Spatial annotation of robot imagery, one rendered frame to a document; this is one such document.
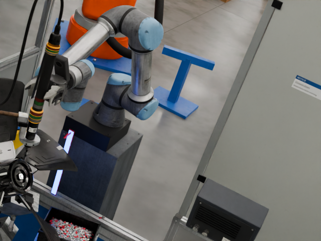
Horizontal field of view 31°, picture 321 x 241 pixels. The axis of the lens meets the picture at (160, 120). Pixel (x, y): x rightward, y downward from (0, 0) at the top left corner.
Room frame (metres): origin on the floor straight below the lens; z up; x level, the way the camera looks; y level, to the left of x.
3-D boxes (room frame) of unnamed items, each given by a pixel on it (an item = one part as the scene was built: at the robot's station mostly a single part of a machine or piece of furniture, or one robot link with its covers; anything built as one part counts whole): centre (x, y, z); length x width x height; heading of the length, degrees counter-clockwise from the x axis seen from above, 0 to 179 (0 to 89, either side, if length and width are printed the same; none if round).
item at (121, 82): (2.42, 0.23, 1.24); 0.13 x 0.12 x 0.14; 62
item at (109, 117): (2.42, 0.23, 1.13); 0.15 x 0.15 x 0.10
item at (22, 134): (1.67, 0.41, 1.35); 0.09 x 0.07 x 0.10; 112
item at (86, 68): (1.94, 0.34, 1.48); 0.11 x 0.08 x 0.09; 167
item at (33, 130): (1.67, 0.40, 1.50); 0.04 x 0.04 x 0.46
